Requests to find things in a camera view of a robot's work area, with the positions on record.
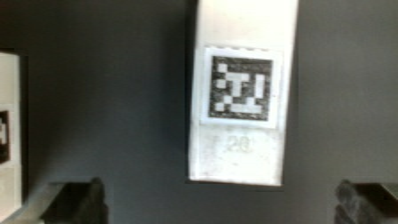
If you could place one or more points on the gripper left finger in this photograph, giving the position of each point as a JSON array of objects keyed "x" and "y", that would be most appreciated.
[{"x": 68, "y": 203}]

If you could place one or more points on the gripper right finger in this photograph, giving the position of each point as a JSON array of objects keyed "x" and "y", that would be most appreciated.
[{"x": 366, "y": 203}]

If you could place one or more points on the white table leg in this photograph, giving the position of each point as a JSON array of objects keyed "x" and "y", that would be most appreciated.
[
  {"x": 240, "y": 90},
  {"x": 9, "y": 134}
]

